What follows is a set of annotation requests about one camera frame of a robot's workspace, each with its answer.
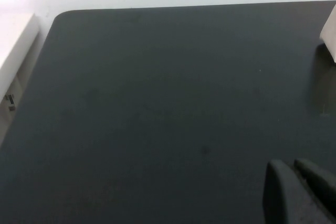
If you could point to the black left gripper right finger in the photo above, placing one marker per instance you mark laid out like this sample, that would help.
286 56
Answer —
321 187

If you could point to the cream fabric pencil case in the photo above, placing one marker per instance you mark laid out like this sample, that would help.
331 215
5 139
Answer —
329 37

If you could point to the white box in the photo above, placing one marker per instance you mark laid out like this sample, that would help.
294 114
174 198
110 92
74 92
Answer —
15 51

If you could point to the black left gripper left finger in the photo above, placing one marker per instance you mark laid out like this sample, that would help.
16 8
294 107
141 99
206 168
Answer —
282 195

